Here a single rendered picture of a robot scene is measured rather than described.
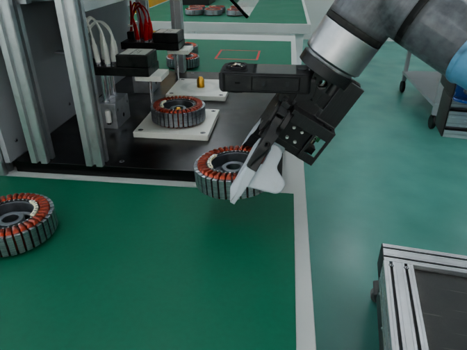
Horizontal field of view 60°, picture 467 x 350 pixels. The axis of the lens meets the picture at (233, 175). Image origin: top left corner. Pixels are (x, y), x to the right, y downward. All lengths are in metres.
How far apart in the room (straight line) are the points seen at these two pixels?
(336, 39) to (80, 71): 0.39
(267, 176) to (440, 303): 0.93
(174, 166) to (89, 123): 0.15
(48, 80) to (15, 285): 0.47
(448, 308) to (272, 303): 0.93
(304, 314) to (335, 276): 1.19
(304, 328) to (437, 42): 0.32
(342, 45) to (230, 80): 0.14
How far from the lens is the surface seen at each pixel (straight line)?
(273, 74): 0.51
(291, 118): 0.51
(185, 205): 0.63
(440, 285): 1.42
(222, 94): 1.03
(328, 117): 0.53
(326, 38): 0.49
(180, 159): 0.73
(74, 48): 0.68
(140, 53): 0.84
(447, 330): 1.30
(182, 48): 1.07
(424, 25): 0.48
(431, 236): 2.00
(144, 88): 1.10
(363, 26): 0.49
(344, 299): 1.58
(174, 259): 0.53
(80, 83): 0.70
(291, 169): 0.74
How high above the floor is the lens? 1.09
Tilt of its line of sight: 29 degrees down
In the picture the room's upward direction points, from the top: straight up
